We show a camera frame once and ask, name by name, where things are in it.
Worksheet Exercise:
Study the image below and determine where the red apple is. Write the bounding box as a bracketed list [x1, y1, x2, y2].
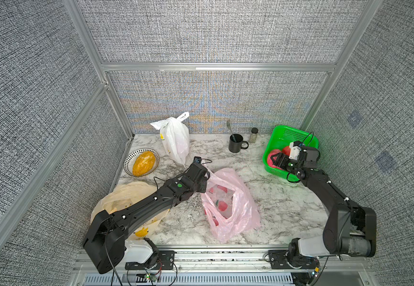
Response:
[282, 146, 291, 156]

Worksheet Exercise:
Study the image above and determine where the white plastic bag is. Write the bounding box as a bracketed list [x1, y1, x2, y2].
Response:
[150, 112, 190, 166]

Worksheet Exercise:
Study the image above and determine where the pink plastic bag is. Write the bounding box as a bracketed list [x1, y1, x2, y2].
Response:
[201, 168, 260, 243]

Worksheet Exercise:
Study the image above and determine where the beige plastic bag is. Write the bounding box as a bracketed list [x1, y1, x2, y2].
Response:
[90, 181, 170, 241]

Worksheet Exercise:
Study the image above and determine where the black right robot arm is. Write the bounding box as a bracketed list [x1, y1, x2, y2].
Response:
[270, 146, 377, 262]

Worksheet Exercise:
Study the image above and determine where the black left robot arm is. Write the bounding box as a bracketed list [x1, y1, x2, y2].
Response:
[83, 162, 210, 274]

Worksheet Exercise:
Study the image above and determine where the green plastic basket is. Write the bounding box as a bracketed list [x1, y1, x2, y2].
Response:
[262, 125, 319, 182]

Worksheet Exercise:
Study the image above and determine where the black mug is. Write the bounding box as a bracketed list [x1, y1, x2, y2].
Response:
[228, 133, 249, 153]

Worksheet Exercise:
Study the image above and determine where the metal spoon in mug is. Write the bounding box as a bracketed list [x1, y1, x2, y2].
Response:
[226, 119, 234, 135]

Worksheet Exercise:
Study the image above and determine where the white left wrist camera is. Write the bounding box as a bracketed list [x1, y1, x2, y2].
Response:
[193, 156, 203, 164]

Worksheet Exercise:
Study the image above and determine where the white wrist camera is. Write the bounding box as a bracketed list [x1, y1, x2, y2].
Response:
[289, 141, 302, 160]
[193, 156, 203, 164]

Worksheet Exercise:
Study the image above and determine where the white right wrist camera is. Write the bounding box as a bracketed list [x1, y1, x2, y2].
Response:
[289, 141, 302, 160]

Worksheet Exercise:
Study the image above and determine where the aluminium front rail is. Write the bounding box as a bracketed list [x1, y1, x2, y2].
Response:
[72, 244, 372, 274]

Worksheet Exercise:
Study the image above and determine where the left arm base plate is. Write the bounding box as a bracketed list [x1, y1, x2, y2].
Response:
[125, 250, 176, 271]

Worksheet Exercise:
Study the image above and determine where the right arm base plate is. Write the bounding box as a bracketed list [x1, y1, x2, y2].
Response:
[268, 250, 319, 270]

